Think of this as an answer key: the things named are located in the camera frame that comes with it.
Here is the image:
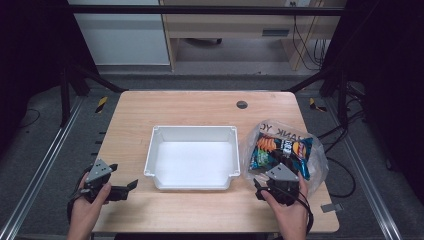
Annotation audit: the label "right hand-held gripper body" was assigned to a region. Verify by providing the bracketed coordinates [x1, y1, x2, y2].
[254, 162, 301, 207]

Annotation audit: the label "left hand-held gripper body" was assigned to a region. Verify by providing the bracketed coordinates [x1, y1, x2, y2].
[79, 158, 131, 204]

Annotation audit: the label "blue chips bag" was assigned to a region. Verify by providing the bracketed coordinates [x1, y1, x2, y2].
[248, 131, 315, 181]

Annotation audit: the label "clear plastic bag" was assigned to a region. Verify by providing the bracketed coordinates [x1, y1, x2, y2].
[240, 118, 330, 198]

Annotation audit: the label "white plastic bin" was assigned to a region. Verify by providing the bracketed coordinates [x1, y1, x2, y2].
[143, 125, 242, 192]

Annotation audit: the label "person's left hand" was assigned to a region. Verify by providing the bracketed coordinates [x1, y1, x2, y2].
[68, 171, 113, 222]

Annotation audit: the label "person's right hand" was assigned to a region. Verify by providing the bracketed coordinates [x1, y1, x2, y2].
[260, 172, 310, 232]

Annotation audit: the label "grey tape piece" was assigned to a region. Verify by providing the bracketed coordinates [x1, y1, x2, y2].
[320, 202, 344, 214]

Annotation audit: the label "yellow black tape strip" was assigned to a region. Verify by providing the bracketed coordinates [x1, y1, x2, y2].
[308, 97, 328, 113]
[95, 96, 109, 114]

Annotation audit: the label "black metal stand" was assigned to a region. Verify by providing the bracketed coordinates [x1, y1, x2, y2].
[59, 62, 130, 128]
[285, 64, 350, 130]

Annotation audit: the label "white cabinet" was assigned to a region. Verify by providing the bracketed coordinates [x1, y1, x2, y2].
[67, 0, 171, 67]

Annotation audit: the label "black curtain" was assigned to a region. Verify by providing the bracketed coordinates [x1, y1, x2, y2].
[328, 0, 424, 196]
[0, 0, 98, 153]

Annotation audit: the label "light wooden desk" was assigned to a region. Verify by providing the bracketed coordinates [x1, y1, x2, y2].
[158, 0, 348, 72]

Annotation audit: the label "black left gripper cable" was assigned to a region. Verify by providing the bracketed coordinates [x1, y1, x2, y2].
[65, 165, 93, 225]

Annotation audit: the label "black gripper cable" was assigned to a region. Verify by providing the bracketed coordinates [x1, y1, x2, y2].
[266, 186, 315, 236]
[65, 165, 93, 225]

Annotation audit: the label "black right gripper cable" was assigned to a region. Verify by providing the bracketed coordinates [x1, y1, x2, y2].
[266, 186, 315, 236]

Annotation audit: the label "aluminium floor rail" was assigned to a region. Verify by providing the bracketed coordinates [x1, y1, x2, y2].
[324, 97, 405, 240]
[0, 95, 85, 240]

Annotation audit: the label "black floor cables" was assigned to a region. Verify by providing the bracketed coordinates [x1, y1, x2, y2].
[315, 81, 368, 200]

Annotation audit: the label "thin black floor cable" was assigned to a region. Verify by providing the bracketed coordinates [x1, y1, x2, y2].
[18, 107, 42, 130]

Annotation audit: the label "black hanging desk cables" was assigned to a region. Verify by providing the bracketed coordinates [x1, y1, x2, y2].
[291, 14, 330, 72]

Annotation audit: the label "black horizontal frame bar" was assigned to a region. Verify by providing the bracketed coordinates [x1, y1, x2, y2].
[66, 4, 346, 17]

